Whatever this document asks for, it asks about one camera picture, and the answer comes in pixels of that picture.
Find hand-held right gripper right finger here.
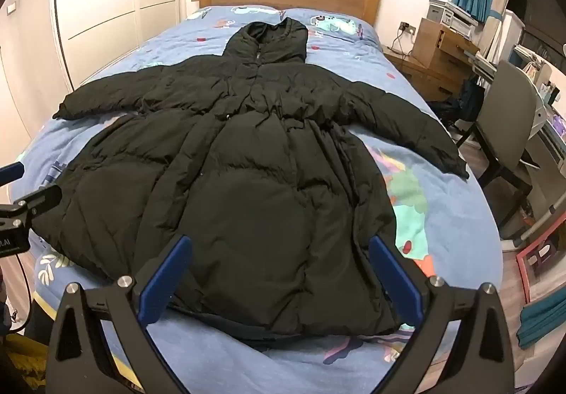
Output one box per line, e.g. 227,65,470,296
369,236,516,394

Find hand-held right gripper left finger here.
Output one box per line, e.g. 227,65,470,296
46,236,193,394

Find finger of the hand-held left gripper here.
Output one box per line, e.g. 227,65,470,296
0,161,25,187
13,184,63,218

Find black puffer coat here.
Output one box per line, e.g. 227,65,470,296
32,20,469,339

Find blue printed bedspread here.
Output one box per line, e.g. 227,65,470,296
9,5,505,394

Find teal cloth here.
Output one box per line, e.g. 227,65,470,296
516,297,566,349

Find white desk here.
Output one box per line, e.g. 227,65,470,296
499,44,566,244

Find dark backpack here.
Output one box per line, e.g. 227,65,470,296
429,78,485,129

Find white wardrobe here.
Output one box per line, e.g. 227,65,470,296
53,0,182,89

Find grey chair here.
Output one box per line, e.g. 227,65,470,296
455,60,542,240

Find wooden nightstand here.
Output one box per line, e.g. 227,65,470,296
382,46,465,103

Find cardboard box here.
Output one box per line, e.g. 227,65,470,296
411,18,480,76

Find white printer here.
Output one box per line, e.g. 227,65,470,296
444,1,480,38

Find grey storage box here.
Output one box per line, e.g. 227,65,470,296
427,0,449,25

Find black cable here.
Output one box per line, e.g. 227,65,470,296
9,250,34,333

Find pink frame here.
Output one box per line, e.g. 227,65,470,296
515,237,566,306

